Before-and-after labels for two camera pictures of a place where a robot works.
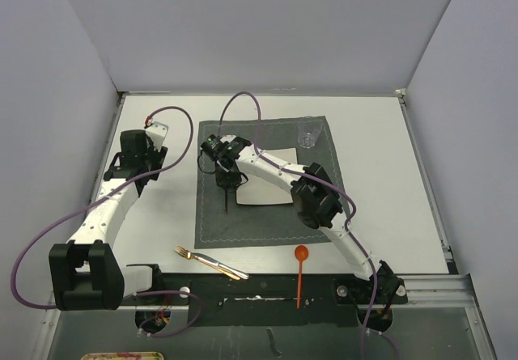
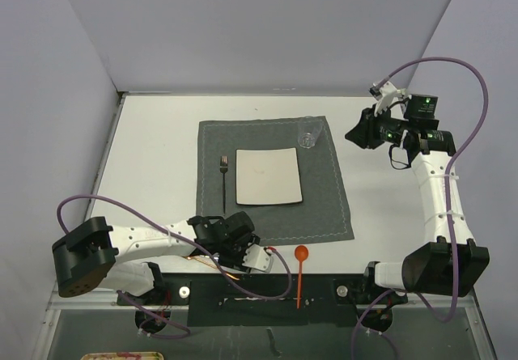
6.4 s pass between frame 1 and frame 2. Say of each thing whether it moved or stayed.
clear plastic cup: stayed
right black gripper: moved
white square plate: stayed
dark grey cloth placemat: stayed
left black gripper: moved
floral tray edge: stayed
